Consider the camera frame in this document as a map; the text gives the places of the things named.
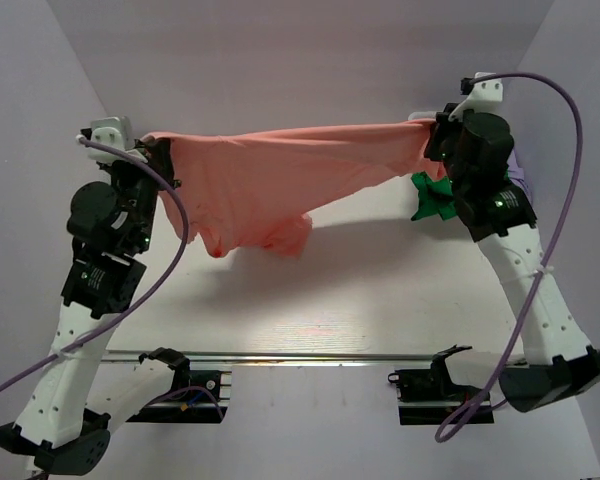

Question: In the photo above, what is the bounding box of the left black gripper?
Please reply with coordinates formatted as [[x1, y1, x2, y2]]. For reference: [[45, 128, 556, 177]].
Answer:
[[102, 134, 181, 252]]

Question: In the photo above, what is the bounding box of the salmon pink t shirt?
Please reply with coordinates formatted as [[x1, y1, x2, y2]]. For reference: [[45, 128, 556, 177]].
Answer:
[[151, 120, 446, 258]]

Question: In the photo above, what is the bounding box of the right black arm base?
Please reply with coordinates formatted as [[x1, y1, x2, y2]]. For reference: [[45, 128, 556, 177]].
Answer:
[[387, 346, 499, 426]]

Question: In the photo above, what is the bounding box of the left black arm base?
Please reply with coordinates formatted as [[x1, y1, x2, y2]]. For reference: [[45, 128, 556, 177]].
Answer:
[[127, 348, 231, 424]]

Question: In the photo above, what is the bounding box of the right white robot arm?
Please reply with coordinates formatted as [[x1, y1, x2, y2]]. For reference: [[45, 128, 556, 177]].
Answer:
[[425, 103, 600, 412]]

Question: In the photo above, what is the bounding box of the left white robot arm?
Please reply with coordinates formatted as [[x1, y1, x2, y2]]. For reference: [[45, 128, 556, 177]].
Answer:
[[0, 136, 178, 476]]

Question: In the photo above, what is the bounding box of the lavender t shirt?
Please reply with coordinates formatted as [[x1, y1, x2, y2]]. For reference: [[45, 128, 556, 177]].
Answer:
[[507, 151, 532, 198]]

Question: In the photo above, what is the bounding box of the white plastic laundry basket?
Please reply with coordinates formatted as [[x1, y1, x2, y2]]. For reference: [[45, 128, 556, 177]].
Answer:
[[408, 111, 437, 121]]

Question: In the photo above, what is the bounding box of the green t shirt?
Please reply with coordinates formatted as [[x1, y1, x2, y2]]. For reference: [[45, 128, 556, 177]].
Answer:
[[411, 172, 457, 221]]

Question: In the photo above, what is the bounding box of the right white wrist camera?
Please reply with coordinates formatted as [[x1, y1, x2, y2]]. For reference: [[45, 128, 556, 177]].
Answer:
[[454, 72, 504, 118]]

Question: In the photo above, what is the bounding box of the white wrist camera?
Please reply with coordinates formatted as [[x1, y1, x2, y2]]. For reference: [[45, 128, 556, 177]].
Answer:
[[454, 72, 504, 118], [76, 116, 135, 165]]

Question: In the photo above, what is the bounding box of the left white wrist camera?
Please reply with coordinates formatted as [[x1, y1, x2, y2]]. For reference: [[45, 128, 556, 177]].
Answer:
[[76, 116, 135, 165]]

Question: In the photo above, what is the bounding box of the aluminium table edge rail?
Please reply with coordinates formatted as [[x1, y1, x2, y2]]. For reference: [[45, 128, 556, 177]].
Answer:
[[99, 351, 526, 367]]

